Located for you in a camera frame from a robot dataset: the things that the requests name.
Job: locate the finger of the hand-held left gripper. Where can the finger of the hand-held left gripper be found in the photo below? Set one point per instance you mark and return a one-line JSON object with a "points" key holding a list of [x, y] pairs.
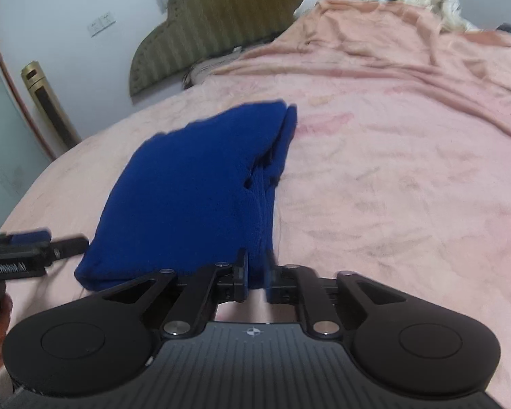
{"points": [[70, 247], [27, 237]]}

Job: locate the flower-print glass sliding door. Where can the flower-print glass sliding door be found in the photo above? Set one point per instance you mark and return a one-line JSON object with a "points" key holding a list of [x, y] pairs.
{"points": [[2, 136]]}

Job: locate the pink fleece blanket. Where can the pink fleece blanket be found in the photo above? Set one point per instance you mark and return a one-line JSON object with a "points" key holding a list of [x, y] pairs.
{"points": [[400, 204]]}

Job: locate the cream quilt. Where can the cream quilt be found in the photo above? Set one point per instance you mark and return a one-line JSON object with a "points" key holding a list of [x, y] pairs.
{"points": [[434, 0]]}

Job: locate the white wall socket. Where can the white wall socket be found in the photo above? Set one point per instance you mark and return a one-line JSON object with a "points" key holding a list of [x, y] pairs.
{"points": [[107, 19], [95, 28]]}

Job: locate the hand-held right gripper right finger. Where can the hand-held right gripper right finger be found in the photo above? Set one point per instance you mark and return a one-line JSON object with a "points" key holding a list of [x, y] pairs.
{"points": [[271, 290]]}

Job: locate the gold tower air conditioner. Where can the gold tower air conditioner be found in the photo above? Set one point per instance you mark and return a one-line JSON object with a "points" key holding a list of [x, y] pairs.
{"points": [[51, 106]]}

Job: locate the grey pillow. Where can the grey pillow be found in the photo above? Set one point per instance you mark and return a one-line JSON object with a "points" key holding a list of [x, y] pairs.
{"points": [[202, 70]]}

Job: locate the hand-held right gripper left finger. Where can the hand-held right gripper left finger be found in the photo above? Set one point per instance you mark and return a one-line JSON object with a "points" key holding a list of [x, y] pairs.
{"points": [[242, 283]]}

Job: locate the blue knit sweater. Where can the blue knit sweater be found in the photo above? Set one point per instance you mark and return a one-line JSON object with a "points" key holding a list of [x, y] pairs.
{"points": [[187, 196]]}

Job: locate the peach bed sheet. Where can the peach bed sheet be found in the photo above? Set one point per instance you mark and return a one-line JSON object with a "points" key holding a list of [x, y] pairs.
{"points": [[374, 38]]}

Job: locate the olive striped headboard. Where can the olive striped headboard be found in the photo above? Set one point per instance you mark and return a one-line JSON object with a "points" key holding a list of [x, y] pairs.
{"points": [[213, 17]]}

